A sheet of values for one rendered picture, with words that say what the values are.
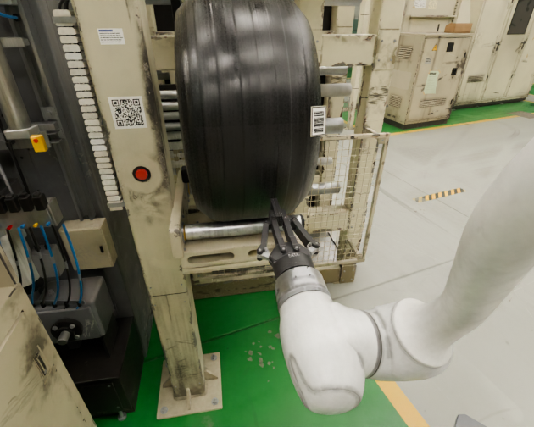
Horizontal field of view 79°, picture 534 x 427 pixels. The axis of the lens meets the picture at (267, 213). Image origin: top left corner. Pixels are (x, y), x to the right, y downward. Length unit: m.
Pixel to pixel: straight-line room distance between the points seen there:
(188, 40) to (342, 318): 0.57
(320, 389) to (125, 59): 0.75
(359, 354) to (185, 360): 1.01
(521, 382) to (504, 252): 1.71
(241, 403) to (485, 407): 1.03
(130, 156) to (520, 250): 0.81
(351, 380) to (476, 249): 0.23
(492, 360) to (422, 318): 1.51
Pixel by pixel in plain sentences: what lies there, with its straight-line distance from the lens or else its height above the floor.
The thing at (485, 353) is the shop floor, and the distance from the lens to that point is 2.04.
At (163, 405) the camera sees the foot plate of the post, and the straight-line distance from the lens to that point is 1.64.
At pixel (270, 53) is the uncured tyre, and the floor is 1.35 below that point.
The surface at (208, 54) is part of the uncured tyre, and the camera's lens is 0.68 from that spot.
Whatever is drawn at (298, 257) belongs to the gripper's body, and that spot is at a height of 1.05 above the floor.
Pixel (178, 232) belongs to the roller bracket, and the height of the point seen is 0.94.
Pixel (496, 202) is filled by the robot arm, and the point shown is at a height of 1.29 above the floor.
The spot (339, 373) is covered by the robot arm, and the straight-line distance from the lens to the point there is 0.46.
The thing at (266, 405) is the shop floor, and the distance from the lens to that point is 1.60.
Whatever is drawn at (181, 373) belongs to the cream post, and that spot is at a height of 0.18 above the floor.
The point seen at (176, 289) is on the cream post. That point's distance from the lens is 1.14.
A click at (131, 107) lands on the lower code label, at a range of 0.87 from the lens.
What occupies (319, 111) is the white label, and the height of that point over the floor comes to 1.25.
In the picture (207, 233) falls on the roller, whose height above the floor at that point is 0.90.
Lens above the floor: 1.41
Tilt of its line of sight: 31 degrees down
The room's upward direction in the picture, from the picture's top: straight up
